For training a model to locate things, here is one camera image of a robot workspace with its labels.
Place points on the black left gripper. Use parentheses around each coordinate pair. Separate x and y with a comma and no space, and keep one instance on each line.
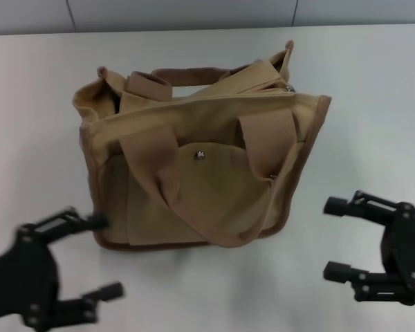
(20,276)

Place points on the silver zipper pull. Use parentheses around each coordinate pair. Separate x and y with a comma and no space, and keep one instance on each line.
(291,88)

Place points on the khaki canvas food bag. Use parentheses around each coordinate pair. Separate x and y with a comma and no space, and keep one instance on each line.
(193,193)

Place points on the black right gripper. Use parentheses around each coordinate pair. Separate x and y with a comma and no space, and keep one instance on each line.
(408,249)

